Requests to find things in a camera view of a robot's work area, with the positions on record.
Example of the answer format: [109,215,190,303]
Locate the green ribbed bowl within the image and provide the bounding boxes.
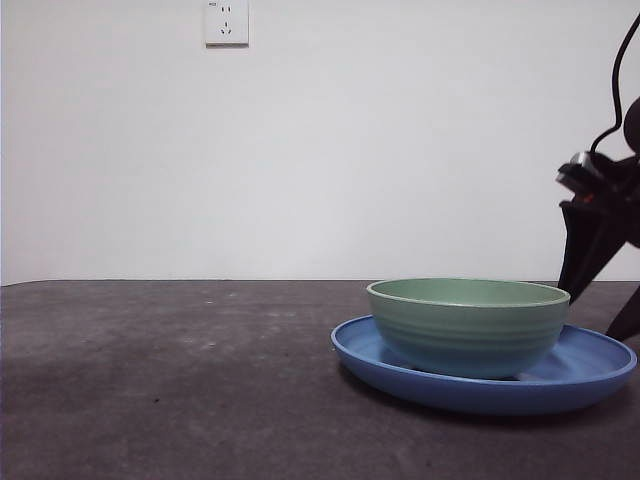
[365,277,572,380]

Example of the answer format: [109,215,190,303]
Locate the blue round plate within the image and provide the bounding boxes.
[329,313,639,417]

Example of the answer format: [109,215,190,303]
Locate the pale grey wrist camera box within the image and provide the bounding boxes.
[556,151,601,194]

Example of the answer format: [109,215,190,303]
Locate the black camera cable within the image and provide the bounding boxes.
[587,9,640,156]

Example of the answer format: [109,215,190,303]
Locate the white wall socket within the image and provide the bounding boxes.
[204,0,250,50]

